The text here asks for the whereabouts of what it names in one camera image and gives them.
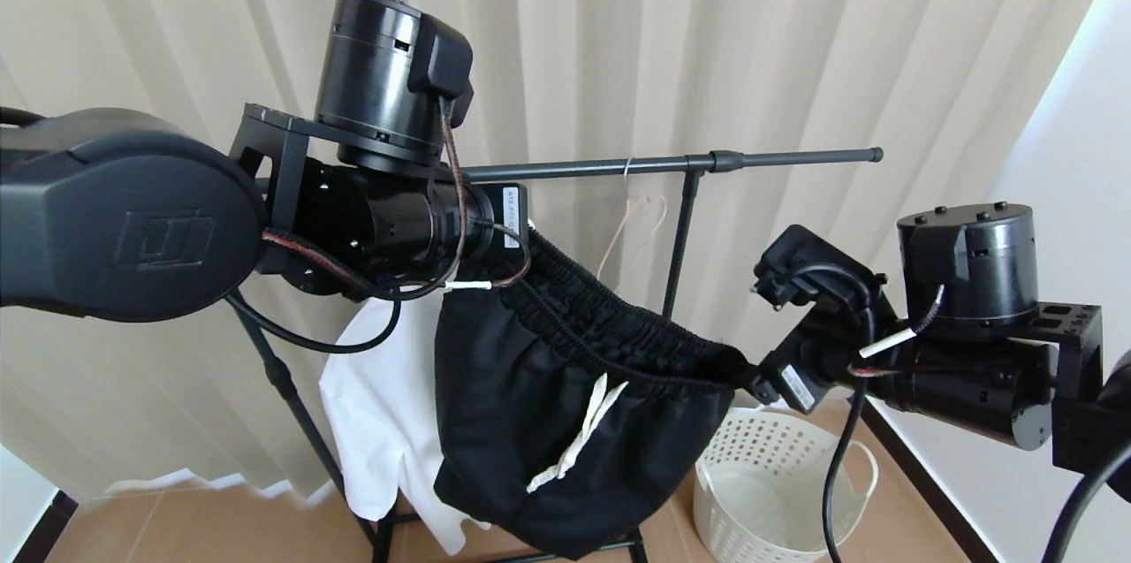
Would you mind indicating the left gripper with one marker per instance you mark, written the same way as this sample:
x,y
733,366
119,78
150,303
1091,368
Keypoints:
x,y
504,218

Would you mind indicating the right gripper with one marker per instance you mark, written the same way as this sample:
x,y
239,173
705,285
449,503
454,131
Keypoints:
x,y
822,360

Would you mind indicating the pink clothes hanger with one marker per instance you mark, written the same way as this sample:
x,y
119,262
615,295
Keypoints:
x,y
629,209

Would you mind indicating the black garment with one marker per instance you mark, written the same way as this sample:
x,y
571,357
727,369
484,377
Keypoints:
x,y
530,422

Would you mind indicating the white garment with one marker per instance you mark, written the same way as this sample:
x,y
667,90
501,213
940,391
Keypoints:
x,y
380,422

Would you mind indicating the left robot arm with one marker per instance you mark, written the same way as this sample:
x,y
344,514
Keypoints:
x,y
132,209

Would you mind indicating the white laundry basket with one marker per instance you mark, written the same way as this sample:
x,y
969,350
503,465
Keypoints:
x,y
751,492

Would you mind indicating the black clothes rack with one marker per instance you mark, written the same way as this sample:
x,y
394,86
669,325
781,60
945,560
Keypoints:
x,y
751,160

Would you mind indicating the beige curtain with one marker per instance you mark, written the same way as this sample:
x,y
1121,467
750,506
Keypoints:
x,y
707,15

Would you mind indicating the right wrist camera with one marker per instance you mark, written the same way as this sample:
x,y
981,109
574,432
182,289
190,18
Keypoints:
x,y
804,267

